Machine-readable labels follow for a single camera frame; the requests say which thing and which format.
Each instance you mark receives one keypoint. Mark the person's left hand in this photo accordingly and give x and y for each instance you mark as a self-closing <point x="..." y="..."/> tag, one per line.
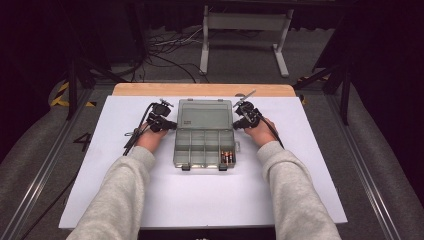
<point x="150" y="140"/>

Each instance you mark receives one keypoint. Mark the white metal desk frame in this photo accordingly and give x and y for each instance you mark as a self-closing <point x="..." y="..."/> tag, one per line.
<point x="246" y="21"/>

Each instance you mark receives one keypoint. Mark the white table cover sheet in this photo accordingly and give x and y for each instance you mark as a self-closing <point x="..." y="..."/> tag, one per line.
<point x="206" y="200"/>

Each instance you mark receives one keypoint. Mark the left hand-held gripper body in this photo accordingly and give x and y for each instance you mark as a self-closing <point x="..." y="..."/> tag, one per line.
<point x="160" y="110"/>

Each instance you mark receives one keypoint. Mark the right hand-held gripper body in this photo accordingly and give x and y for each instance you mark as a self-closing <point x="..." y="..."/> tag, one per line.
<point x="250" y="113"/>

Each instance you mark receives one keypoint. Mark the yellow and black floor tape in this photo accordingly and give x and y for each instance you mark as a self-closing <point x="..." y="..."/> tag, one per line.
<point x="63" y="87"/>

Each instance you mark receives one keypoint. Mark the grey transparent compartment storage box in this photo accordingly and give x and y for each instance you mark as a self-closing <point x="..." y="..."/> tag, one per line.
<point x="203" y="116"/>

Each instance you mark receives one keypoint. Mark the black metal stand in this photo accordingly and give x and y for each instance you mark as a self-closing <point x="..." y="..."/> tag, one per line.
<point x="71" y="93"/>
<point x="345" y="100"/>

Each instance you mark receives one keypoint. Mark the person's right hand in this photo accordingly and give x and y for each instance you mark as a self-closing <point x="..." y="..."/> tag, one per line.
<point x="263" y="135"/>

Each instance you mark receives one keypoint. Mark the black and orange battery pack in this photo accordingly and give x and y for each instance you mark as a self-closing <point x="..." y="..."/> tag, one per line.
<point x="226" y="156"/>

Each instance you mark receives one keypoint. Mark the aluminium floor rail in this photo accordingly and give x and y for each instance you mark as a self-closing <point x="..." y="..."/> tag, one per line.
<point x="45" y="166"/>
<point x="358" y="158"/>

